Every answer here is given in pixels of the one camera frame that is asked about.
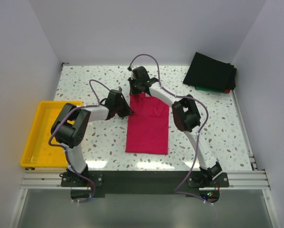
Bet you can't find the magenta t shirt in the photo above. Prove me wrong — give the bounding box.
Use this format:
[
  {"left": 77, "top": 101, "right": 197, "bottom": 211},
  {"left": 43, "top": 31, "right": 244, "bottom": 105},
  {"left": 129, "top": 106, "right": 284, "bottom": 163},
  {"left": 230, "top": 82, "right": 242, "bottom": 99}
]
[{"left": 125, "top": 93, "right": 169, "bottom": 155}]

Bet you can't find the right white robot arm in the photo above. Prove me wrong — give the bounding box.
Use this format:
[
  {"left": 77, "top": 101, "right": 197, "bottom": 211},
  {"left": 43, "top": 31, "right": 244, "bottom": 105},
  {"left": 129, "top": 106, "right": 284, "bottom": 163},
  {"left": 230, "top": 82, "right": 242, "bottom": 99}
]
[{"left": 128, "top": 66, "right": 222, "bottom": 185}]

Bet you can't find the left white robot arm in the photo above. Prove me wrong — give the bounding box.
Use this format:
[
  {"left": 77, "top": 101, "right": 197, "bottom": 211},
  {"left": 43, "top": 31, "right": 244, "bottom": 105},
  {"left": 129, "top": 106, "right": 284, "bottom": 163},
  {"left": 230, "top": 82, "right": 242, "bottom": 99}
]
[{"left": 48, "top": 88, "right": 133, "bottom": 176}]

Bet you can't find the folded green t shirt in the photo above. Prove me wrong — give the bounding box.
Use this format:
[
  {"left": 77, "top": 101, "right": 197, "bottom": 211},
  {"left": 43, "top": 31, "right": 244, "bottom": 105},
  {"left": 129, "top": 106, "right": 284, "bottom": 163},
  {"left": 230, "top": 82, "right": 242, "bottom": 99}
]
[{"left": 195, "top": 86, "right": 224, "bottom": 93}]

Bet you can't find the folded black t shirt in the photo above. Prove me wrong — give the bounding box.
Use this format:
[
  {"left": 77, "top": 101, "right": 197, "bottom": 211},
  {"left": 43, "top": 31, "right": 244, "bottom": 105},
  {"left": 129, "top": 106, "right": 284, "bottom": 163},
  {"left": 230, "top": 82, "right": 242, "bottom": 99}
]
[{"left": 183, "top": 52, "right": 237, "bottom": 92}]

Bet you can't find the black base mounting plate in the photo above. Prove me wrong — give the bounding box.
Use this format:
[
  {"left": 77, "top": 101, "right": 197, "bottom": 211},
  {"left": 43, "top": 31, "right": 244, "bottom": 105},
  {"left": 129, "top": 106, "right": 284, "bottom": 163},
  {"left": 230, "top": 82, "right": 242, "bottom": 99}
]
[{"left": 59, "top": 170, "right": 229, "bottom": 202}]

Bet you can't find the yellow plastic tray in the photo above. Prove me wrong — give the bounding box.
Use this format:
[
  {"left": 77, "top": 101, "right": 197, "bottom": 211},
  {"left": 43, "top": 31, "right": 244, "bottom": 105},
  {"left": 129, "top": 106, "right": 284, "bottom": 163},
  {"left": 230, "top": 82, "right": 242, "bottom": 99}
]
[{"left": 19, "top": 100, "right": 84, "bottom": 168}]

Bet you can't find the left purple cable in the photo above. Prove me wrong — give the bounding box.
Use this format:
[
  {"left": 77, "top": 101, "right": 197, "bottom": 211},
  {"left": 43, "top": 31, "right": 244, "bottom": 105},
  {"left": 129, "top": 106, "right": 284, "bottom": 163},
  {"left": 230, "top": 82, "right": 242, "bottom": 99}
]
[{"left": 48, "top": 79, "right": 114, "bottom": 204}]

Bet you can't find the purple cable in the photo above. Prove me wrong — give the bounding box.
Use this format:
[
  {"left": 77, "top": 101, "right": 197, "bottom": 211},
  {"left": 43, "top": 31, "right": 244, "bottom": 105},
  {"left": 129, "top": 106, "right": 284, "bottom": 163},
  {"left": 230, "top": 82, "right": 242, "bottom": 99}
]
[
  {"left": 48, "top": 79, "right": 114, "bottom": 204},
  {"left": 127, "top": 54, "right": 209, "bottom": 205}
]

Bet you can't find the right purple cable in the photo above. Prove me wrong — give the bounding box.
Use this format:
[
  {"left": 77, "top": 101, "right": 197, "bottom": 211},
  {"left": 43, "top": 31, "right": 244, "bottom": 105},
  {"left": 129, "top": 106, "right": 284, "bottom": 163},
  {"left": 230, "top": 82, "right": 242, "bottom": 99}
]
[{"left": 127, "top": 54, "right": 209, "bottom": 205}]

